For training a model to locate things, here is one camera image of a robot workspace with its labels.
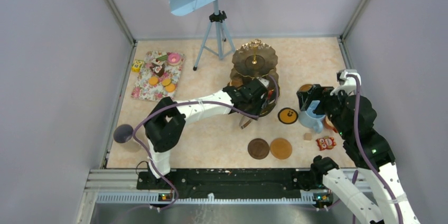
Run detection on black orange round coaster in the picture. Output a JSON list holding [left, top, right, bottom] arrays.
[[277, 107, 298, 125]]

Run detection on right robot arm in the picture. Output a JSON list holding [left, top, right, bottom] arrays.
[[296, 80, 419, 223]]

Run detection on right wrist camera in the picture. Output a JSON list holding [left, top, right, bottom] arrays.
[[330, 69, 361, 96]]

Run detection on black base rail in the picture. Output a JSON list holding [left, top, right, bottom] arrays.
[[86, 168, 372, 205]]

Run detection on chocolate cake piece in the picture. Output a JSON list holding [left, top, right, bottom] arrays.
[[150, 64, 165, 77]]

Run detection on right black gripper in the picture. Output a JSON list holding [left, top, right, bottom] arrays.
[[296, 83, 351, 139]]

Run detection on round golden bun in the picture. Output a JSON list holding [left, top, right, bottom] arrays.
[[229, 78, 243, 89]]

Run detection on large wooden saucer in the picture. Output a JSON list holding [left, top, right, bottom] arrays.
[[297, 84, 313, 94]]

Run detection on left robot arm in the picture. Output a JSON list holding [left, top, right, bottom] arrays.
[[143, 78, 272, 189]]

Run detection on small wooden cube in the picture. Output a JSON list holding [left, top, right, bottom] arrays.
[[303, 133, 313, 141]]

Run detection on light brown round coaster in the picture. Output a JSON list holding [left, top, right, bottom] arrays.
[[270, 138, 293, 160]]

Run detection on pink frosted donut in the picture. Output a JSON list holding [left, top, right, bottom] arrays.
[[167, 53, 182, 66]]

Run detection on three-tier glass cake stand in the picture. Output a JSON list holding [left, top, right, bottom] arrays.
[[228, 39, 280, 101]]

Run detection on black metal tongs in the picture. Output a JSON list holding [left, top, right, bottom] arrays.
[[239, 90, 277, 129]]

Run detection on green layered cake slice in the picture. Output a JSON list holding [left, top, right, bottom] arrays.
[[154, 53, 169, 61]]

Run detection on orange sprinkled donut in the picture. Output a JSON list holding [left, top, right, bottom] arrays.
[[267, 89, 276, 103]]

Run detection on blue tripod stand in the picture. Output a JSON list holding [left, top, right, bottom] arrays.
[[193, 0, 236, 71]]

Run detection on yellow round biscuit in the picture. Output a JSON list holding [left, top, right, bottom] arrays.
[[161, 78, 171, 87], [148, 77, 159, 86], [165, 83, 176, 92]]

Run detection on floral serving tray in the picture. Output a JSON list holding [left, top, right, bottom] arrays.
[[131, 51, 185, 102]]

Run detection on orange small mug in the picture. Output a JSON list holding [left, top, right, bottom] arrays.
[[323, 116, 339, 134]]

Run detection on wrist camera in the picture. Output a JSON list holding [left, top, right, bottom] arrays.
[[258, 78, 269, 89], [330, 69, 361, 96]]

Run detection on light blue mug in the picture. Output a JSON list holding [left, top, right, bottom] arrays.
[[298, 100, 326, 133]]

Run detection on red snack packet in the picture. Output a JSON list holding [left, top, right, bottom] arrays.
[[315, 136, 337, 151]]

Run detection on dark brown round coaster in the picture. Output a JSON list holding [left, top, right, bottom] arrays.
[[247, 138, 270, 160]]

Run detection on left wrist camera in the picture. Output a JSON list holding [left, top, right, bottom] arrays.
[[258, 78, 269, 89]]

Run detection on yellow dice block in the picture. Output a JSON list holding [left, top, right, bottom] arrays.
[[131, 60, 144, 73]]

